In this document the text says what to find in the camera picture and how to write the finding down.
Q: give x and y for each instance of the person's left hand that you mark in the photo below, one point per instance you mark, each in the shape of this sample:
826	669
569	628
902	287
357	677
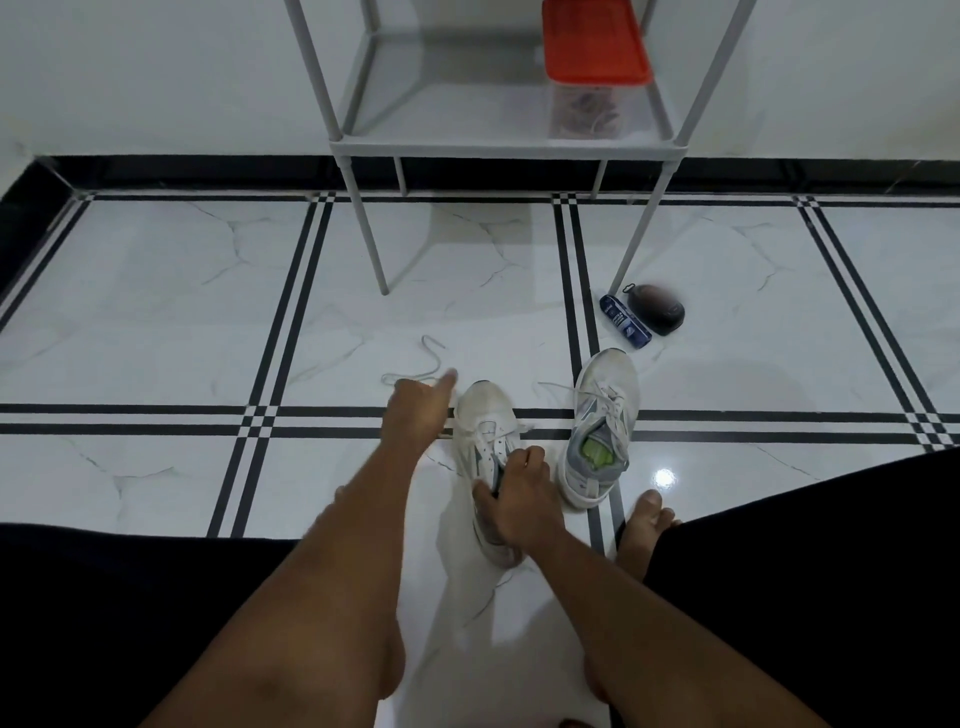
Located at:
416	416

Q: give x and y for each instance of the person's right hand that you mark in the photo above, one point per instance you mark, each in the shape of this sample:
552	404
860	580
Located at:
521	502

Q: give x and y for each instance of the white grey sneaker shoe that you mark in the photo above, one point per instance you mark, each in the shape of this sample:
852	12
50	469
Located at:
611	371
484	409

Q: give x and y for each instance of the clear box with red lid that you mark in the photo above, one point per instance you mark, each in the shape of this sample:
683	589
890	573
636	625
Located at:
589	112

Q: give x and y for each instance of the clear container with red lid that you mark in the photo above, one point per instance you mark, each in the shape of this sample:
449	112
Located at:
596	41

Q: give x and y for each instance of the person's right forearm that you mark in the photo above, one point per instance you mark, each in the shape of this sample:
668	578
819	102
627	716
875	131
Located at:
660	645

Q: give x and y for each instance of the person's left forearm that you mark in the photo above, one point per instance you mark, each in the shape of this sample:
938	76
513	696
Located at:
300	600

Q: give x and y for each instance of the person's right foot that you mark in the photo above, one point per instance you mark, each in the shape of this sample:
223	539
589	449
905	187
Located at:
641	532

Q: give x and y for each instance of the person's right leg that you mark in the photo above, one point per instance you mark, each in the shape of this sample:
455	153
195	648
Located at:
594	679

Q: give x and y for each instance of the grey metal shelf rack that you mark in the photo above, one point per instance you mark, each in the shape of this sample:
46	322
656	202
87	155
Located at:
502	146

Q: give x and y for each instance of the black oval polish bottle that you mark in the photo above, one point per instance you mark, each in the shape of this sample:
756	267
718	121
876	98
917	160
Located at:
658	309

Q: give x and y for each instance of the black shorts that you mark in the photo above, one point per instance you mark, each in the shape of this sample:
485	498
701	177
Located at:
840	570

